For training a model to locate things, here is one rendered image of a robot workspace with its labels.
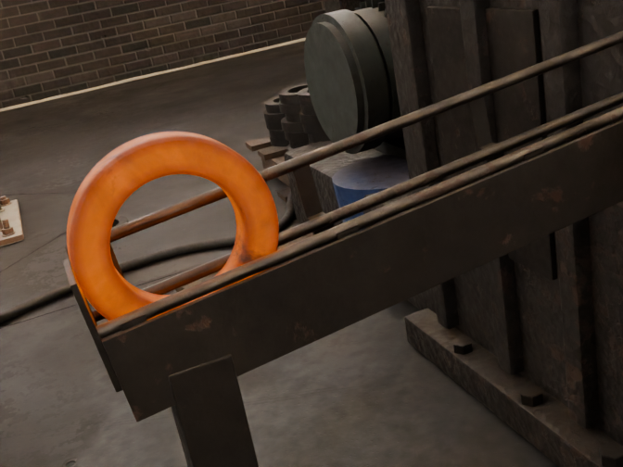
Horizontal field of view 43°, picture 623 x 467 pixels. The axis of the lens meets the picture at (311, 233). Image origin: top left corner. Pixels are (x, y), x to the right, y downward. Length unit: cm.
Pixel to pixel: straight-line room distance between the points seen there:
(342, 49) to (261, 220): 134
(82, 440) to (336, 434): 54
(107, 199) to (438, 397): 105
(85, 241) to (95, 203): 3
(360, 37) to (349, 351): 78
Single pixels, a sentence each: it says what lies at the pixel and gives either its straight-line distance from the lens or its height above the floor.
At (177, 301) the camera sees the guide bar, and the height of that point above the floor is 61.
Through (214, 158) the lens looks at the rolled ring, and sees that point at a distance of 70.
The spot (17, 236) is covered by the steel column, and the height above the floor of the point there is 2.
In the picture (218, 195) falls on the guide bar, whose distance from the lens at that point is 77.
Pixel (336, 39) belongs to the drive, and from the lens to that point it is 205.
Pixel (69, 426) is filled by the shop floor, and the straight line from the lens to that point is 183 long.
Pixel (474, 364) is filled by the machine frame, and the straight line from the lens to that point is 157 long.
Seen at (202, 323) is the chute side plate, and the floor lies 59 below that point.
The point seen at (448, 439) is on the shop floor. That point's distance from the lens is 150.
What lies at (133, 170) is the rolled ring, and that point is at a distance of 68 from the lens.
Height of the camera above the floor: 89
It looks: 21 degrees down
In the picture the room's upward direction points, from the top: 11 degrees counter-clockwise
